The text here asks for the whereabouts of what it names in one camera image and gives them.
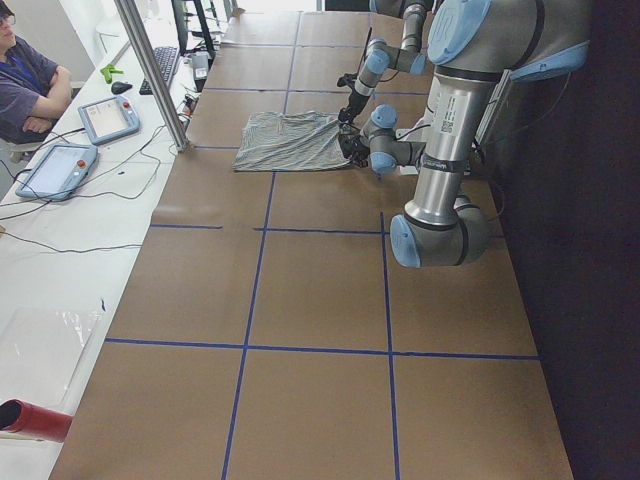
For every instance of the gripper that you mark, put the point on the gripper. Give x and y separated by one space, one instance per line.
353 103
356 148

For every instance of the blue white striped shirt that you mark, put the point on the blue white striped shirt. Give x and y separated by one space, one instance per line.
273 141

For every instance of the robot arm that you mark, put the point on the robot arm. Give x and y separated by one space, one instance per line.
471 45
378 56

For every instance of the black keyboard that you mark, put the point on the black keyboard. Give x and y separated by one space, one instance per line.
167 59

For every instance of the black computer mouse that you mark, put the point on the black computer mouse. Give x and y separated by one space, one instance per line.
119 87

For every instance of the upper teach pendant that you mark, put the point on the upper teach pendant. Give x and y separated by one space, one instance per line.
109 119

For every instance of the teach pendant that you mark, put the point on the teach pendant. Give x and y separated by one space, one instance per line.
109 119
58 173

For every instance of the green clamp tool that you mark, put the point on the green clamp tool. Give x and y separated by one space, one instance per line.
109 71

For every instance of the lower teach pendant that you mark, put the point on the lower teach pendant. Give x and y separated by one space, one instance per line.
58 173

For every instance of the seated person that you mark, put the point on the seated person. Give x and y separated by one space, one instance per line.
35 91

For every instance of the clear plastic bag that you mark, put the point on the clear plastic bag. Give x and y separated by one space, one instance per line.
40 353

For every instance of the red cylinder tube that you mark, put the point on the red cylinder tube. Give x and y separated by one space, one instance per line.
33 421

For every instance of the aluminium frame post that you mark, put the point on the aluminium frame post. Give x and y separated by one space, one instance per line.
140 42

